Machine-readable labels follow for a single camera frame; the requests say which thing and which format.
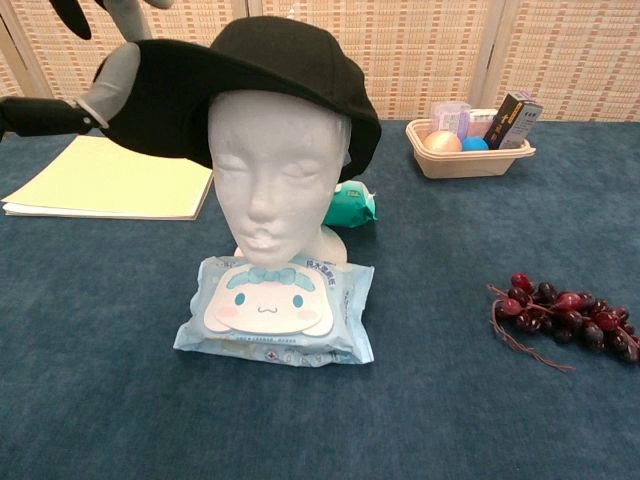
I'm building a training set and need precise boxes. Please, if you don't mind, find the dark red grape bunch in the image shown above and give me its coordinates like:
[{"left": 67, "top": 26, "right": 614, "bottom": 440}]
[{"left": 487, "top": 272, "right": 640, "bottom": 372}]

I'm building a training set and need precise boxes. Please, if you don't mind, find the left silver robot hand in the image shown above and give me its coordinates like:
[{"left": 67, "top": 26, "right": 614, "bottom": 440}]
[{"left": 0, "top": 0, "right": 174, "bottom": 144}]

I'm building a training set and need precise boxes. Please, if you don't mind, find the translucent purple box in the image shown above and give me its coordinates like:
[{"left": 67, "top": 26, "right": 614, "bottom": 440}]
[{"left": 430, "top": 101, "right": 472, "bottom": 137}]

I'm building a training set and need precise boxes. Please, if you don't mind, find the beige plastic tray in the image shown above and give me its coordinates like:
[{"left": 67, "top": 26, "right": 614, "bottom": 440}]
[{"left": 405, "top": 118, "right": 537, "bottom": 180}]

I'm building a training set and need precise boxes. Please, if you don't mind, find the blue cartoon wet wipes pack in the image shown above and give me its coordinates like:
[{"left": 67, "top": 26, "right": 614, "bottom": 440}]
[{"left": 172, "top": 253, "right": 376, "bottom": 365}]

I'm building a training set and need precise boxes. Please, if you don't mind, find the purple grey box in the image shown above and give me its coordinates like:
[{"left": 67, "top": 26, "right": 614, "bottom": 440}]
[{"left": 509, "top": 89, "right": 544, "bottom": 149}]

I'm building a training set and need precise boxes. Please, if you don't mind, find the white foam mannequin head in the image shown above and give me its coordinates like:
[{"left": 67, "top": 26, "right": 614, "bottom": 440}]
[{"left": 207, "top": 89, "right": 351, "bottom": 266}]

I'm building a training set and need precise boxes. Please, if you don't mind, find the blue table cloth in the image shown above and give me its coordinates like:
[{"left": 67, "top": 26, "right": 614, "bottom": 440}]
[{"left": 0, "top": 115, "right": 640, "bottom": 480}]

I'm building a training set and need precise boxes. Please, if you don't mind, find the yellow paper notebook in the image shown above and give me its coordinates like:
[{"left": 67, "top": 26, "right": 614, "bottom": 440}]
[{"left": 1, "top": 135, "right": 215, "bottom": 222}]

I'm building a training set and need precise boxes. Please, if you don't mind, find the black gold print box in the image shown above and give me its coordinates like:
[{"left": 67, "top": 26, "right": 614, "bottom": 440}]
[{"left": 483, "top": 92, "right": 526, "bottom": 150}]

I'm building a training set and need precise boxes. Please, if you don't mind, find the pink white box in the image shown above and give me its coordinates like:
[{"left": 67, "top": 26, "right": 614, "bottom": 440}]
[{"left": 467, "top": 108, "right": 500, "bottom": 139}]

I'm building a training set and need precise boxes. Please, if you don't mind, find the green tissue pack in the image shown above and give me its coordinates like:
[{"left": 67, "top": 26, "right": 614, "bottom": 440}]
[{"left": 323, "top": 178, "right": 380, "bottom": 230}]

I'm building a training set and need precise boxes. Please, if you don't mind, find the black fabric cap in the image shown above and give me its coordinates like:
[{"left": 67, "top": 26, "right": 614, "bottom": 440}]
[{"left": 97, "top": 14, "right": 384, "bottom": 182}]

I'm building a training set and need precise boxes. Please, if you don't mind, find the peach ball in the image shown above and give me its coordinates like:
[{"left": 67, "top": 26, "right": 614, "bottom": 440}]
[{"left": 424, "top": 130, "right": 463, "bottom": 154}]

